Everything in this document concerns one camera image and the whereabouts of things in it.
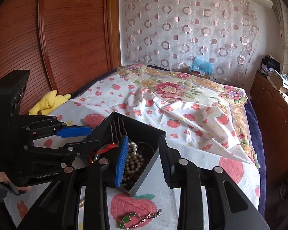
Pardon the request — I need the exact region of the green stone chain bracelet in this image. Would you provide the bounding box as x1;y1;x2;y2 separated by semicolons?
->
119;209;163;229

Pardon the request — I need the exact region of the pile of dark bags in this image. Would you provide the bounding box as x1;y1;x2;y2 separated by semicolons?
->
260;55;282;76

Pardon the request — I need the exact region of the dark blue blanket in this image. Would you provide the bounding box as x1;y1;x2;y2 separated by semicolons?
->
240;92;267;217

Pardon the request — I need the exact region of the wooden cabinet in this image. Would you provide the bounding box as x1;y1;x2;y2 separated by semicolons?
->
251;71;288;198

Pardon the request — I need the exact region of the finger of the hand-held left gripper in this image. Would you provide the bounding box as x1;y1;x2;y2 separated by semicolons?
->
23;139;103;173
26;115;93;140

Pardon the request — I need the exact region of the blue plastic bag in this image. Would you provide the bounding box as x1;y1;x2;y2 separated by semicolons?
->
189;56;216;75

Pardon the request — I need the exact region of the pearl necklace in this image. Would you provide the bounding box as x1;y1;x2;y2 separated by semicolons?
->
123;141;147;188

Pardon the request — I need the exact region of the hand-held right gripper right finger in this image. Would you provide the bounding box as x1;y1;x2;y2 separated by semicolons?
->
158;136;270;230

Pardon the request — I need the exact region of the person's left forearm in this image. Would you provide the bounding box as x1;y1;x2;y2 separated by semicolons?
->
0;181;16;230

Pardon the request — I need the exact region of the yellow plush toy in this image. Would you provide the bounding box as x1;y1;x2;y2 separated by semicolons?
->
29;90;72;115

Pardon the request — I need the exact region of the pale patterned window curtain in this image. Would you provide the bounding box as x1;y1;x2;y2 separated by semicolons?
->
274;0;288;61

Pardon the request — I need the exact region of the strawberry printed sheet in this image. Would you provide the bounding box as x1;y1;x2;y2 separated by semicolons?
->
5;73;261;230

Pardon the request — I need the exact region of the small cardboard box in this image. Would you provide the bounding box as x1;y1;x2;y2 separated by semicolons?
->
191;70;211;80

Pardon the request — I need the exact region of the red bead bracelet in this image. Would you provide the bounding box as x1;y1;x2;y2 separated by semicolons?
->
89;143;118;163

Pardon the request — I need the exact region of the person's left hand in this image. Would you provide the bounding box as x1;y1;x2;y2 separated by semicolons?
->
0;171;28;193

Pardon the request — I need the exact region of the black box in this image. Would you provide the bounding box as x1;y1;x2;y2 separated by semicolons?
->
83;111;167;196

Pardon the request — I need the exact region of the circle patterned curtain cloth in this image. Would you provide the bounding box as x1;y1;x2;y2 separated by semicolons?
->
119;0;260;77

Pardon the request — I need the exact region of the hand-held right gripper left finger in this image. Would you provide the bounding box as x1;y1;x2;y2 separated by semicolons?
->
17;135;130;230

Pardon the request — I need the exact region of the floral bedsheet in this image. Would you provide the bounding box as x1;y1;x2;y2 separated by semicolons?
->
115;64;258;164

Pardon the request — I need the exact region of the open cardboard box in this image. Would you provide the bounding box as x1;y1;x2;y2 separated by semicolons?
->
269;71;288;90

